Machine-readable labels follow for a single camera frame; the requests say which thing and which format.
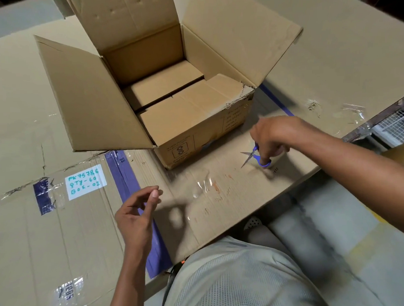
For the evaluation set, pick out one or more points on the person's right hand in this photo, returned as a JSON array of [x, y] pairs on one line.
[[277, 132]]

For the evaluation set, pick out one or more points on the person's beige mesh shirt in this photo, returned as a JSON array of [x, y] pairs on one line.
[[239, 282]]

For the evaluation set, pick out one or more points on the person's right forearm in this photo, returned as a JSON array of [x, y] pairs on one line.
[[361, 172]]

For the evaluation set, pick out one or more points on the person's left hand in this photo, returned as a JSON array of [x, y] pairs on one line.
[[136, 223]]

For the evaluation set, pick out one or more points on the brown cardboard box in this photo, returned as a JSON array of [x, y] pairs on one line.
[[94, 105]]

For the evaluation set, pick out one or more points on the small brown carton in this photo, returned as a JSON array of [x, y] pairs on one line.
[[402, 152]]

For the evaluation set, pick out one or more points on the person's white perforated shoe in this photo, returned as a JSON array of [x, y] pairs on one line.
[[252, 223]]

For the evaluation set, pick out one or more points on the white handwritten label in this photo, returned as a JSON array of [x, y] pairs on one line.
[[85, 181]]

